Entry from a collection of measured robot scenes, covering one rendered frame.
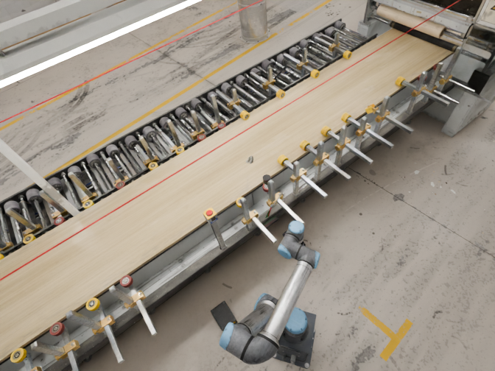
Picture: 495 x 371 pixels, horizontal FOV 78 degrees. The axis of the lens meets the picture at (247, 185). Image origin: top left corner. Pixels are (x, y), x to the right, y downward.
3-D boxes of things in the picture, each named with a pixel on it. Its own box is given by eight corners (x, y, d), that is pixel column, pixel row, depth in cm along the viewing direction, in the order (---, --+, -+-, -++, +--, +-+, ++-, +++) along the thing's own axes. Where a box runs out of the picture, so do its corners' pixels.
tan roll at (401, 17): (493, 54, 297) (500, 42, 287) (486, 59, 294) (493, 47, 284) (374, 9, 372) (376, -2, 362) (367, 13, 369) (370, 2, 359)
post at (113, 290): (145, 309, 223) (115, 288, 184) (141, 312, 222) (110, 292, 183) (143, 305, 225) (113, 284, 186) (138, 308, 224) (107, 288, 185)
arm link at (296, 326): (300, 342, 195) (301, 337, 181) (276, 328, 201) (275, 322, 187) (310, 320, 202) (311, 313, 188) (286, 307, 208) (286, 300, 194)
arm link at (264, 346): (265, 374, 130) (323, 249, 166) (240, 358, 134) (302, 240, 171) (265, 378, 138) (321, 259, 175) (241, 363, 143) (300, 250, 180)
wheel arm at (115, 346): (125, 360, 193) (122, 359, 189) (121, 364, 192) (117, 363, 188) (102, 304, 216) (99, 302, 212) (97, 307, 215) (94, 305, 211)
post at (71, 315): (111, 330, 213) (71, 314, 174) (106, 334, 212) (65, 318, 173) (109, 326, 215) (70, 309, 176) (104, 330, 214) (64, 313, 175)
